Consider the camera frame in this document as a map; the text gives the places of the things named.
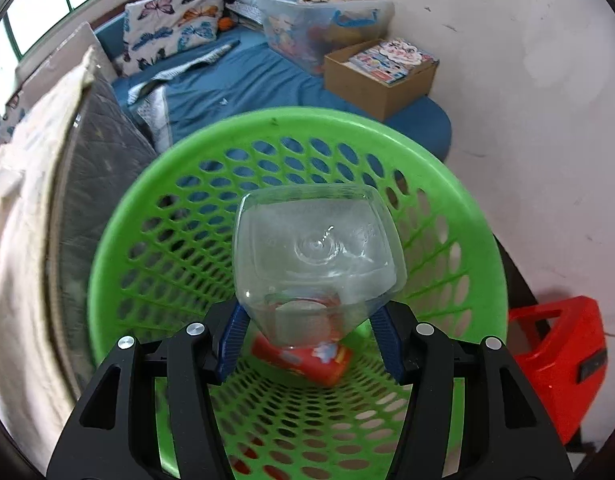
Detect blue mattress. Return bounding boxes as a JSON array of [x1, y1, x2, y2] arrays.
[[95, 10, 453, 161]]

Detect striped cloth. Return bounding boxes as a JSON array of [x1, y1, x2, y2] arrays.
[[128, 42, 238, 106]]

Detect clear plastic storage box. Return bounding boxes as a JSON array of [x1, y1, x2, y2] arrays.
[[250, 0, 395, 76]]

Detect clear plastic cup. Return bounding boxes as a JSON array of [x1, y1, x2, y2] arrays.
[[232, 185, 408, 350]]

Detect red plastic stool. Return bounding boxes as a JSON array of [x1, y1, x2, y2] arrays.
[[507, 296, 608, 446]]

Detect green plastic basket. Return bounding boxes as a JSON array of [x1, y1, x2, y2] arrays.
[[86, 106, 509, 480]]

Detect large butterfly print pillow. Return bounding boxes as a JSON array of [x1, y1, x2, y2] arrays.
[[115, 0, 226, 78]]

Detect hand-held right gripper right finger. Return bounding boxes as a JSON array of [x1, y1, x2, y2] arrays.
[[370, 302, 573, 480]]

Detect brown cardboard box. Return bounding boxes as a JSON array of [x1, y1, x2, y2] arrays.
[[323, 37, 441, 122]]

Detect green framed window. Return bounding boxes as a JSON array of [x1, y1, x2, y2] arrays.
[[0, 0, 178, 61]]

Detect patterned folded cloth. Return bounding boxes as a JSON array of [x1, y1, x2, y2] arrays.
[[225, 0, 268, 28]]

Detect white quilted mat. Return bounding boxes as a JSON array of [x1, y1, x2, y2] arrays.
[[0, 45, 96, 441]]

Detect cartoon picture books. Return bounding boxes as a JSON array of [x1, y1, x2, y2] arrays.
[[347, 39, 435, 86]]

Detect grey cushion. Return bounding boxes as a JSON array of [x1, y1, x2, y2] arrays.
[[15, 22, 118, 93]]

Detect red printed snack cup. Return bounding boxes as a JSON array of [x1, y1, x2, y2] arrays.
[[252, 332, 353, 388]]

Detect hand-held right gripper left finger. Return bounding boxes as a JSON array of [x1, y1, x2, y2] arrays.
[[46, 302, 248, 480]]

